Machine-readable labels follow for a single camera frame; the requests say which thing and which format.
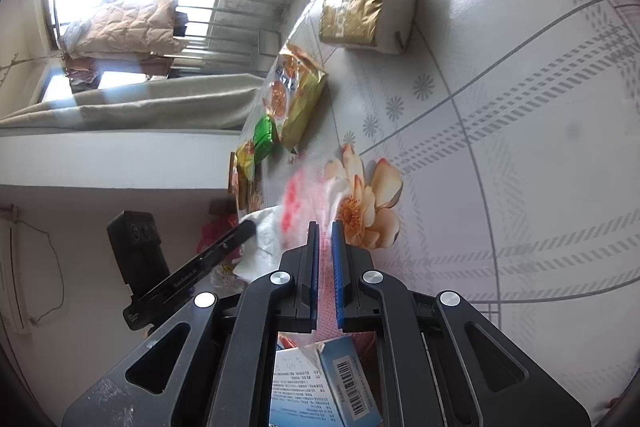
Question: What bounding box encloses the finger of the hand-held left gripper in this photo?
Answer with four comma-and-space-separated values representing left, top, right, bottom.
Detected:
145, 221, 257, 304

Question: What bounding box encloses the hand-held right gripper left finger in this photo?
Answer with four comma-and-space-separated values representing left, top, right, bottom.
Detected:
62, 221, 321, 427

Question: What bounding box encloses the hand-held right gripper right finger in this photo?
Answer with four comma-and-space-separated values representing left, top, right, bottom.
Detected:
332, 220, 593, 427

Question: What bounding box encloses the white red-printed plastic bag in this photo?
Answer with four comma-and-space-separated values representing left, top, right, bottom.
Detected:
232, 162, 381, 358

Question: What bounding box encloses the white printed leaflet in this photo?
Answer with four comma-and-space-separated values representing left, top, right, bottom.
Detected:
270, 343, 335, 427

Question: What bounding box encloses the blue cardboard box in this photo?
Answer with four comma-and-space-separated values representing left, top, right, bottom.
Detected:
317, 338, 383, 427

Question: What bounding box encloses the red plastic bag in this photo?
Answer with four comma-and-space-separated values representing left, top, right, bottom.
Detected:
200, 214, 241, 258

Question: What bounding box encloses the orange snack packet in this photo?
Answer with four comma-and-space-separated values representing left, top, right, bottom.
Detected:
227, 152, 263, 212

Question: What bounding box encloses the small yellow-green snack packet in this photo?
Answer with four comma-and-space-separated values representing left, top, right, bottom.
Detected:
235, 141, 258, 188

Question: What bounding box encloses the small green snack packet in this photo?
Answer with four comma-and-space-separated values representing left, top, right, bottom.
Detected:
252, 114, 279, 162

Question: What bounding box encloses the beige curtain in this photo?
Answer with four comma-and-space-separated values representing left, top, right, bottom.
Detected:
0, 73, 266, 132

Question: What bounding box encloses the yellow snack packet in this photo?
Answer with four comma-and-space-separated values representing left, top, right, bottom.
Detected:
263, 44, 328, 154

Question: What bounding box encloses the pink quilted blanket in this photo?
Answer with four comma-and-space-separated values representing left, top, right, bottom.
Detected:
59, 0, 187, 58

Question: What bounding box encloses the floral tablecloth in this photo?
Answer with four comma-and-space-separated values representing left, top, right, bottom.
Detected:
235, 0, 640, 427

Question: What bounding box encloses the gold tissue pack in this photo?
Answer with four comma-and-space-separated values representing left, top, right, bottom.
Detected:
319, 0, 419, 56

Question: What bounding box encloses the thin wall cable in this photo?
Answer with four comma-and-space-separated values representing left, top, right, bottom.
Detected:
20, 219, 66, 325

